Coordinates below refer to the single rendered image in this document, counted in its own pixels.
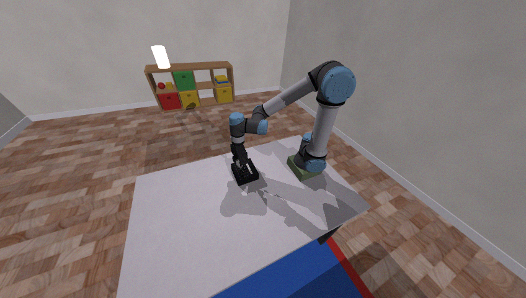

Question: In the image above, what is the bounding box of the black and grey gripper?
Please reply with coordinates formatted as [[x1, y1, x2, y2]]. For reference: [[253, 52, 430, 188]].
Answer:
[[230, 141, 244, 168]]

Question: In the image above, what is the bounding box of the black lighting desk panel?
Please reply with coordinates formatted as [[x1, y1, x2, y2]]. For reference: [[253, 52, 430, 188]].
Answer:
[[231, 158, 259, 186]]

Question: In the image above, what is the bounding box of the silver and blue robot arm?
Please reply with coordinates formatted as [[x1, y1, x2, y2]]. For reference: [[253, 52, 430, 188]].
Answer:
[[229, 60, 356, 173]]

